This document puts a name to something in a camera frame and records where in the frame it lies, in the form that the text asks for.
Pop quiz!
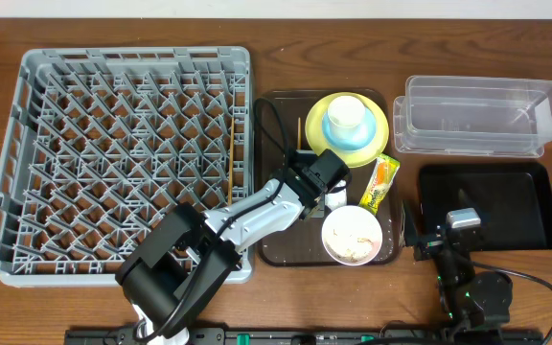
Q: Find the yellow green snack wrapper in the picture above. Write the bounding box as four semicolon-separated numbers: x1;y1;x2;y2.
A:
358;153;401;216

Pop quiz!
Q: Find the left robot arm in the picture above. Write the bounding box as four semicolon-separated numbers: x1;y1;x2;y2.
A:
115;149;350;344

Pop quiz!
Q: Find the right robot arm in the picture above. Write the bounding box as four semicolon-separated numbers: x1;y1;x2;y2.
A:
402;201;513;344

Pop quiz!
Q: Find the grey dishwasher rack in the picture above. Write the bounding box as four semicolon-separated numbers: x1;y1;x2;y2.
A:
0;46;254;288

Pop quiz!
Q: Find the crumpled white tissue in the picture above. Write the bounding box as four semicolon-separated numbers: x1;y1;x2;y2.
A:
325;180;348;211

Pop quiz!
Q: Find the light blue bowl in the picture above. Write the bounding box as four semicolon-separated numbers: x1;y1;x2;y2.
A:
322;108;377;151

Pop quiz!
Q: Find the black tray bin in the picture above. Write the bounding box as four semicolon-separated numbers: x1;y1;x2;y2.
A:
419;162;552;251

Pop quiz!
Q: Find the white bowl with food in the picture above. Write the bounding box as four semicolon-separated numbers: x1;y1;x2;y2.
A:
321;205;382;266

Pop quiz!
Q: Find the yellow plate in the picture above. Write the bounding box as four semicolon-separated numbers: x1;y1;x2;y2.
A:
305;92;389;168

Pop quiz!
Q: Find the dark brown serving tray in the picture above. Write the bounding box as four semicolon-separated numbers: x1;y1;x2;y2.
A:
254;89;403;267

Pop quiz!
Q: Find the white cup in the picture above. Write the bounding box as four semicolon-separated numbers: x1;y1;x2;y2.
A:
327;95;365;140

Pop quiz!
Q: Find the clear plastic container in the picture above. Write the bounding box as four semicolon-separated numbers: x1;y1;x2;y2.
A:
392;76;552;158

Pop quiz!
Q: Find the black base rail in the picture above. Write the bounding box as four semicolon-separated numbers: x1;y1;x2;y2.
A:
63;325;543;345

